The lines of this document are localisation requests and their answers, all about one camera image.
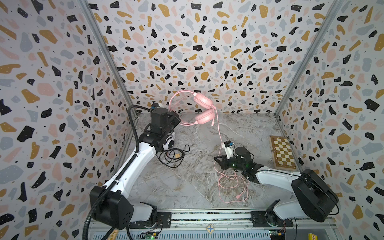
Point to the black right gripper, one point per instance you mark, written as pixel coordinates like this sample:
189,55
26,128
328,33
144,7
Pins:
226,161

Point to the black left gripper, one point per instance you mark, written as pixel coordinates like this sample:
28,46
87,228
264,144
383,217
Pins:
171,115

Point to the pink headphones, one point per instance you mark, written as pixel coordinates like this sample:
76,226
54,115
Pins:
207,113

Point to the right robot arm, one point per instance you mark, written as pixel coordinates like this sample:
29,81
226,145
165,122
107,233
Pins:
313,198

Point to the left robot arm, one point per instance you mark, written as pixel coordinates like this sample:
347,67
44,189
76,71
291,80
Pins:
110,203

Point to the wooden chessboard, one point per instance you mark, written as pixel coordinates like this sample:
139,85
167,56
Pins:
283,157

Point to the yellow block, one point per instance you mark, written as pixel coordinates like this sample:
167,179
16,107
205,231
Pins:
312,236

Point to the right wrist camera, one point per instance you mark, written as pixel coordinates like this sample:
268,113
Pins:
229,148

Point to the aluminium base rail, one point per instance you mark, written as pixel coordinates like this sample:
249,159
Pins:
229,224

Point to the wooden tile on rail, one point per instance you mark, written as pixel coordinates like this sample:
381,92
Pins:
210,228

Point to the wooden block at rail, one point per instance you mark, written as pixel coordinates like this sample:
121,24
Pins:
113,235

